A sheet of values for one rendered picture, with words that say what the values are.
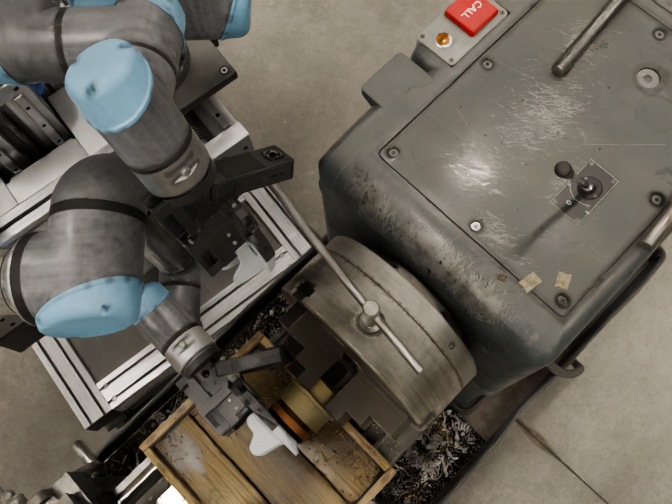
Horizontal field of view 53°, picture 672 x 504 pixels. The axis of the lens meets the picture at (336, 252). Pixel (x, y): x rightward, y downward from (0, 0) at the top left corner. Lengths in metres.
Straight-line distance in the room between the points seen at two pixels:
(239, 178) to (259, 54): 1.87
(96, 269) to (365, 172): 0.41
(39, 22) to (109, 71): 0.15
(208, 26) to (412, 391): 0.59
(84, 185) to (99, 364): 1.30
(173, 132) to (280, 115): 1.81
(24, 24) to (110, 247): 0.25
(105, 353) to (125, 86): 1.53
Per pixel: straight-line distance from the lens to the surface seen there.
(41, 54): 0.76
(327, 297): 0.97
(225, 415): 1.07
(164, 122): 0.67
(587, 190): 1.02
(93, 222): 0.84
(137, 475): 1.39
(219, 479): 1.30
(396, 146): 1.01
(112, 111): 0.65
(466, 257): 0.96
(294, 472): 1.28
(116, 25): 0.74
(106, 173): 0.87
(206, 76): 1.20
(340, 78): 2.54
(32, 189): 1.32
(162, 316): 1.11
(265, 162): 0.79
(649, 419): 2.34
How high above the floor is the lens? 2.16
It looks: 73 degrees down
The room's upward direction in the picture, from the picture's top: 6 degrees counter-clockwise
